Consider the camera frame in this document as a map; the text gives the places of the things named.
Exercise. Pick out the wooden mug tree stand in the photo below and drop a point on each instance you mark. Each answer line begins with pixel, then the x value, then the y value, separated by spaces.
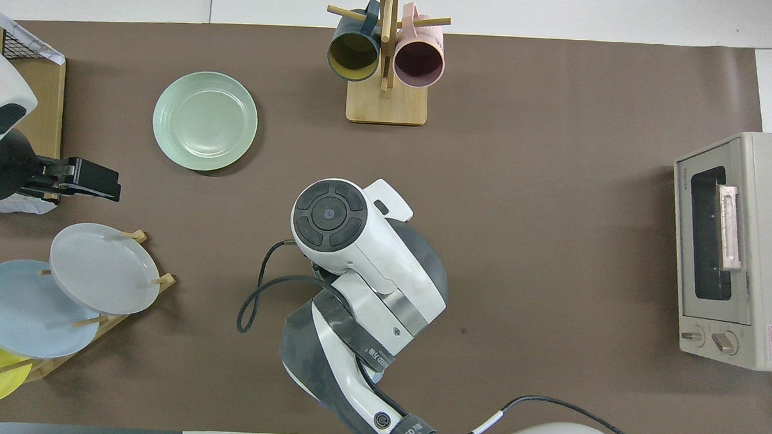
pixel 387 104

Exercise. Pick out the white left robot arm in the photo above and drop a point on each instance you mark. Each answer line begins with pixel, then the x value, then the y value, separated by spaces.
pixel 6 165

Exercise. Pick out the pink mug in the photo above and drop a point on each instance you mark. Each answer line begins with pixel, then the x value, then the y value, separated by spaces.
pixel 419 61

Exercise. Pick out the grey plate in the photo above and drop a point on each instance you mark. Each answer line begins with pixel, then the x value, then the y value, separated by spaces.
pixel 101 268

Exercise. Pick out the beige toaster oven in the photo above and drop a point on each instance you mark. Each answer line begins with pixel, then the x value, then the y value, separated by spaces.
pixel 762 288

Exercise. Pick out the brown paper table mat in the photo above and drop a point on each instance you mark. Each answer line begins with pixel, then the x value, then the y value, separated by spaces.
pixel 554 184

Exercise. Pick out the dark blue mug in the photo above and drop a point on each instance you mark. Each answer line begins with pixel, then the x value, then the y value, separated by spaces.
pixel 353 52

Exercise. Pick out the light green plate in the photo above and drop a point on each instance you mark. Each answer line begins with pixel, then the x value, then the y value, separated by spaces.
pixel 206 121

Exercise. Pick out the light blue plate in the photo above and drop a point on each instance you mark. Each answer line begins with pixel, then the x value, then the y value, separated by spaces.
pixel 23 310

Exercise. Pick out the wooden plate rack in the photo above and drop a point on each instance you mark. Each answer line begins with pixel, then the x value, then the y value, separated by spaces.
pixel 53 363

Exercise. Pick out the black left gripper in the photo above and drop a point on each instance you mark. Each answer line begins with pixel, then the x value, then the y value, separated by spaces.
pixel 85 177

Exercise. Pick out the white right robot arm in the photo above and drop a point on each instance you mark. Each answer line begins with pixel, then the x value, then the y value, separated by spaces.
pixel 359 242

